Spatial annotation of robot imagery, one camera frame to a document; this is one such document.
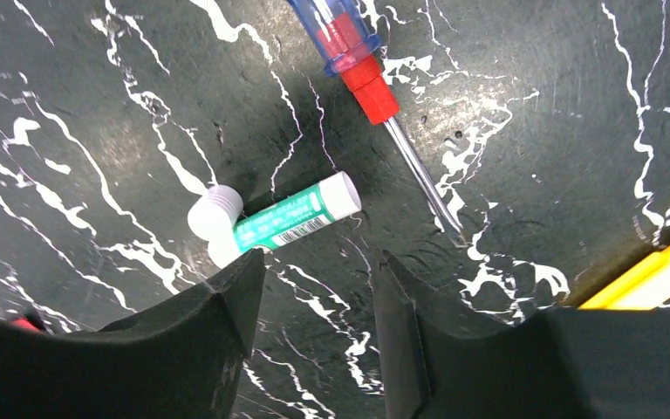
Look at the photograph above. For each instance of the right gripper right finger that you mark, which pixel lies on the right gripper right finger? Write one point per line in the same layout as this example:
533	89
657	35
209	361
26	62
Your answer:
441	359

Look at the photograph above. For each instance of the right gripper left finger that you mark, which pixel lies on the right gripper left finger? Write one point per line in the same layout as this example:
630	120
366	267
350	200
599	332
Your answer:
181	358

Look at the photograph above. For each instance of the white glue stick cap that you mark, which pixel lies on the white glue stick cap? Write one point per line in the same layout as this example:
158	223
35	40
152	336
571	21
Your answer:
216	210

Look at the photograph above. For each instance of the green white glue stick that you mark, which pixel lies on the green white glue stick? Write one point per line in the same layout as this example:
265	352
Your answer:
297	216

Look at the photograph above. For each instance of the blue red screwdriver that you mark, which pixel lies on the blue red screwdriver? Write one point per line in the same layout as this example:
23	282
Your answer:
349	48

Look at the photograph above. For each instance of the yellow handled screwdriver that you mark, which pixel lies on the yellow handled screwdriver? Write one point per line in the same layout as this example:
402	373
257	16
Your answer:
643	287

